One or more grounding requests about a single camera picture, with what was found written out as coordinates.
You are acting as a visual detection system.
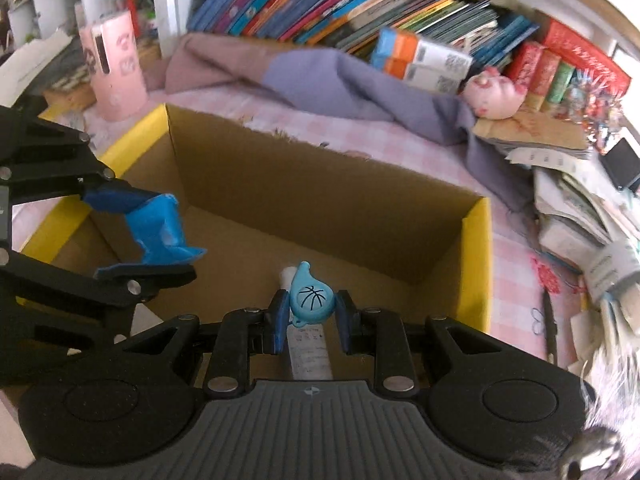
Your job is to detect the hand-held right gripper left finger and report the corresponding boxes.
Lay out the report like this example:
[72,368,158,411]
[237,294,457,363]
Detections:
[115,290,292,395]

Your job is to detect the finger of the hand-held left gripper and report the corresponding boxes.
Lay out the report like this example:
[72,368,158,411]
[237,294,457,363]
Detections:
[0,95,173,216]
[0,252,197,386]

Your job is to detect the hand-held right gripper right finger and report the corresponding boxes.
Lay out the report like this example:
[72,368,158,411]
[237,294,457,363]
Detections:
[334,290,567,395]

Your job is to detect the light blue basketball whistle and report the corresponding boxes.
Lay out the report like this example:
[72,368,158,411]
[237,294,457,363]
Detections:
[289,261,337,328]

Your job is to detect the white glue bottle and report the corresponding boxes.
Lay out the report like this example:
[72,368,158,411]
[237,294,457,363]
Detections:
[279,266,335,382]

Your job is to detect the blue plastic piece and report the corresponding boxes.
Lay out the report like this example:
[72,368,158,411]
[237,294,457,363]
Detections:
[125,194,208,266]

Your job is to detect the yellow cardboard box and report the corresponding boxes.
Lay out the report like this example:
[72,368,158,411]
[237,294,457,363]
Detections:
[17,103,495,386]

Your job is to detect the wooden chess box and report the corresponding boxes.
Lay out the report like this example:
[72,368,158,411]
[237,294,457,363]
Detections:
[42,77,98,111]

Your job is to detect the pink cylindrical desk device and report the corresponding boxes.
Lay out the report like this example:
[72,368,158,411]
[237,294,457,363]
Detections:
[79,10,148,122]

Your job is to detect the stack of white papers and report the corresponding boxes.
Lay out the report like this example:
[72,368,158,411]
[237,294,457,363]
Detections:
[0,30,76,108]

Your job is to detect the white shelf unit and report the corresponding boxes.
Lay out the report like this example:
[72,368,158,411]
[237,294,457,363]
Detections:
[0,0,201,58]

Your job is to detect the black marker pen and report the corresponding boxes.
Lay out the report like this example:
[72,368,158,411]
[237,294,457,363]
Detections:
[542,290,559,365]

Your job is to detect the pink and purple cloth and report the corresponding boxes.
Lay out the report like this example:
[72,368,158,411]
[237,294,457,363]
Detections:
[145,32,538,211]

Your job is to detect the orange blue white carton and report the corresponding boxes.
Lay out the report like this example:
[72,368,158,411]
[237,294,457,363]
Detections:
[376,27,473,78]
[385,57,468,96]

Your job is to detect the pile of papers and books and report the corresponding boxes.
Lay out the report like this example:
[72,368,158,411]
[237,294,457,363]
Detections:
[472,110,640,376]

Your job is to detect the pink pig plush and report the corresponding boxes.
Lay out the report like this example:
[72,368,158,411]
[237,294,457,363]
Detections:
[460,67,528,120]

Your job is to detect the fluffy white coat sleeve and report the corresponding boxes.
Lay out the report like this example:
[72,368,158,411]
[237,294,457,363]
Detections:
[500,345,640,480]

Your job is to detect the row of leaning books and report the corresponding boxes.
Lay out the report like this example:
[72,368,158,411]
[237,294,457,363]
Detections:
[187,0,541,68]

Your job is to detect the row of small upright books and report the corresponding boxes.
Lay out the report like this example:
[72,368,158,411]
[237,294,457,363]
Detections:
[505,40,576,111]

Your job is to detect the black phone stand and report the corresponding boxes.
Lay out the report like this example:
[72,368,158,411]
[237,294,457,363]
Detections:
[600,135,640,192]

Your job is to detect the colourful acrylic figure stands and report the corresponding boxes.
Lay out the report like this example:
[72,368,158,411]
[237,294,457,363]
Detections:
[565,72,626,146]

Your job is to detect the thick red dictionary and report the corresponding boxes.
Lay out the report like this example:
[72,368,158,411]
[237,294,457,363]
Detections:
[542,20,632,96]

